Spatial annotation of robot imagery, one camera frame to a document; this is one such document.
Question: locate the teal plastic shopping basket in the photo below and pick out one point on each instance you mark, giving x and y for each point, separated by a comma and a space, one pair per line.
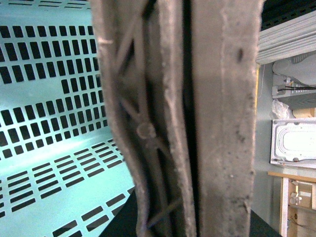
61, 173

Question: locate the grey basket handle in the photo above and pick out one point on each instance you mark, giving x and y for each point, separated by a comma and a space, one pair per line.
179, 83

